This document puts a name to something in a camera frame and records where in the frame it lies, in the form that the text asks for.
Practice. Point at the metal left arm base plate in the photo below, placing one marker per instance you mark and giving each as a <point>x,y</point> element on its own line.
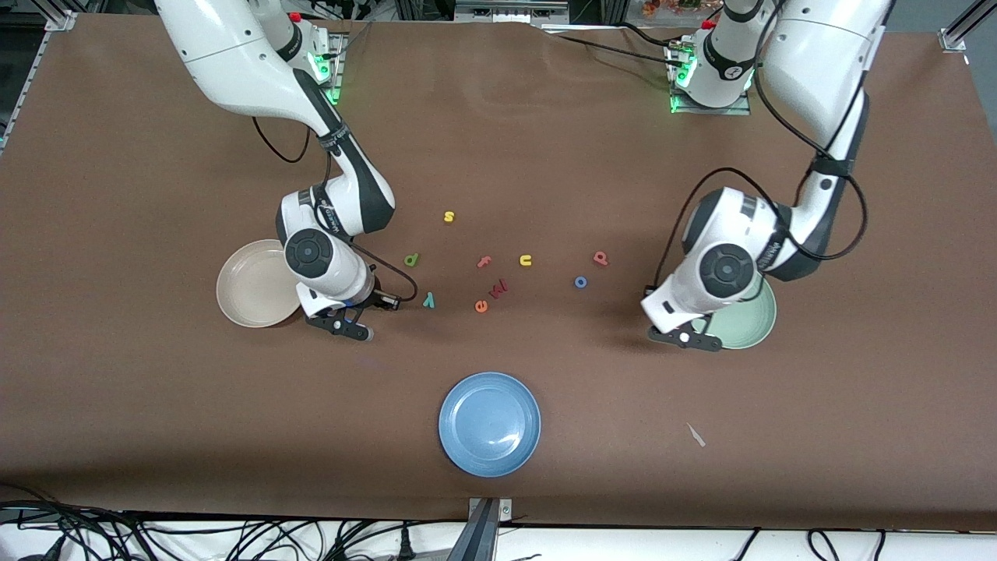
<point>713,111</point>

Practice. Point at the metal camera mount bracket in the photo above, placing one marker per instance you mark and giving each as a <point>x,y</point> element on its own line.
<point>484,530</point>

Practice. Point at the blue plate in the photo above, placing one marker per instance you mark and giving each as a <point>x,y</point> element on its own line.
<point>489,425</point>

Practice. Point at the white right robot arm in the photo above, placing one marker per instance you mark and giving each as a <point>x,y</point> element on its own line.
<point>234,54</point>

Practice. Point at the beige brown plate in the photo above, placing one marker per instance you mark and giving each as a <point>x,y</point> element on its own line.
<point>249,288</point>

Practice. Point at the pink letter p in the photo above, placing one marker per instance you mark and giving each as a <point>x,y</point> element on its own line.
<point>603,259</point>

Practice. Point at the aluminium side rail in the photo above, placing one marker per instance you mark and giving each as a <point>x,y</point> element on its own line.
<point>23,86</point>

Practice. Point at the grey equipment box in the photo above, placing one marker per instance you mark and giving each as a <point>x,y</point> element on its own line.
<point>510,9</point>

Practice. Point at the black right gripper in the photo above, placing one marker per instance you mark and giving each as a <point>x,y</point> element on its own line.
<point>377,297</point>

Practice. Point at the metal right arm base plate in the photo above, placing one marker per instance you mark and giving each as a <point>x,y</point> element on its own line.
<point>336,70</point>

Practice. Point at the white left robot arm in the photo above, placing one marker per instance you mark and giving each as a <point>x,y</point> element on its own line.
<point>818,47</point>

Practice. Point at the brown table cover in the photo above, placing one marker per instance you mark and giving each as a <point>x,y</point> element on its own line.
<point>498,156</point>

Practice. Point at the orange decoration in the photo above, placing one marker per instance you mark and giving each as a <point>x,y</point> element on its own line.
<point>678,6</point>

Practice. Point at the metal corner bracket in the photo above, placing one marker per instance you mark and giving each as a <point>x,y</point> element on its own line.
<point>954,39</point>
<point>62,20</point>

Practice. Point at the light green plate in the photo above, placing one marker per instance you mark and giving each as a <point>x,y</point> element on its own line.
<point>748,323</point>

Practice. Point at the green letter d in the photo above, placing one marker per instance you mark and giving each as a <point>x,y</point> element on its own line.
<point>410,261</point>

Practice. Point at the small white paper scrap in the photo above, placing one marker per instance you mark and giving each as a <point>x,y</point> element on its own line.
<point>695,435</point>

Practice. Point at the dark red letter w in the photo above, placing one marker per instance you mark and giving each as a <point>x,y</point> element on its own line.
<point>499,289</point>

